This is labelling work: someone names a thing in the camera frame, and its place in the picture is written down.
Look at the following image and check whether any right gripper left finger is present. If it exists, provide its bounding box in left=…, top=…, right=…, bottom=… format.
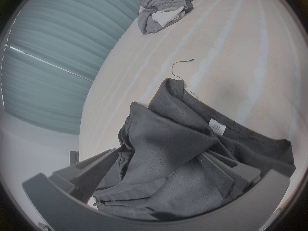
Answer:
left=49, top=149, right=120, bottom=203

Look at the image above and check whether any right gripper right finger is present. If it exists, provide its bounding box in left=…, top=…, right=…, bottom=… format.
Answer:
left=199, top=153, right=261, bottom=194

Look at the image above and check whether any black T-shirt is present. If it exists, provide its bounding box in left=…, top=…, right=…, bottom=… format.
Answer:
left=93, top=59, right=296, bottom=221

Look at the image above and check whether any bed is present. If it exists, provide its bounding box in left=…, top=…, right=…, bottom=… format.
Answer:
left=79, top=0, right=307, bottom=211

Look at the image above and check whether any pile of clothes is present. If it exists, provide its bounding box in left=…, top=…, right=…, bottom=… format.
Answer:
left=137, top=0, right=223, bottom=35

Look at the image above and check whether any blue-green curtain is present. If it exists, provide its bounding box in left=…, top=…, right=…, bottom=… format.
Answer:
left=0, top=47, right=94, bottom=136
left=6, top=0, right=145, bottom=81

